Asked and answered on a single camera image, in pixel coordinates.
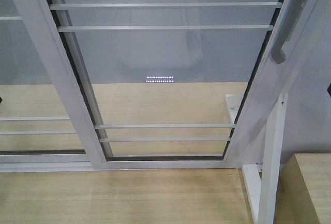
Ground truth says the white framed sliding glass door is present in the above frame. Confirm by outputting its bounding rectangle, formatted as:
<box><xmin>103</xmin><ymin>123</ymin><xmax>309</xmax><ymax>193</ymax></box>
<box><xmin>4</xmin><ymin>0</ymin><xmax>315</xmax><ymax>171</ymax></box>

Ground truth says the light wooden box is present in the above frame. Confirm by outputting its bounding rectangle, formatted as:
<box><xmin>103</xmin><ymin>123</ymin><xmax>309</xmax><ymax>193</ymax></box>
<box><xmin>274</xmin><ymin>153</ymin><xmax>330</xmax><ymax>223</ymax></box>

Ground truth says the white fixed glass door panel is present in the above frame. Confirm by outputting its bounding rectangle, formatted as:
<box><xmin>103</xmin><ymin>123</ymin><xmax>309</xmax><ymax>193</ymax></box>
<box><xmin>1</xmin><ymin>0</ymin><xmax>87</xmax><ymax>163</ymax></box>

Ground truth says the grey door handle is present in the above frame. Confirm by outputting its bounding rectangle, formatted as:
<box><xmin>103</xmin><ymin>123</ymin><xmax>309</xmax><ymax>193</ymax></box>
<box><xmin>270</xmin><ymin>0</ymin><xmax>304</xmax><ymax>64</ymax></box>

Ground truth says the light wooden floor platform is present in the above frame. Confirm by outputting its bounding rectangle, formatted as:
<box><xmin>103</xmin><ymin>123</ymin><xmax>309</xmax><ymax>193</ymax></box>
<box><xmin>1</xmin><ymin>82</ymin><xmax>252</xmax><ymax>223</ymax></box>

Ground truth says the white door frame support post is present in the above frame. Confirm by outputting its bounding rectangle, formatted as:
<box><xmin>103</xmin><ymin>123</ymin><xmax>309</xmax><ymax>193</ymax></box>
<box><xmin>224</xmin><ymin>0</ymin><xmax>331</xmax><ymax>224</ymax></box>

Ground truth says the white door bottom track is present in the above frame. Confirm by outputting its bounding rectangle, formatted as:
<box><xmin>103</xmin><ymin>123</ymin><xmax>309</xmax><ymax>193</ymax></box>
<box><xmin>1</xmin><ymin>162</ymin><xmax>94</xmax><ymax>173</ymax></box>

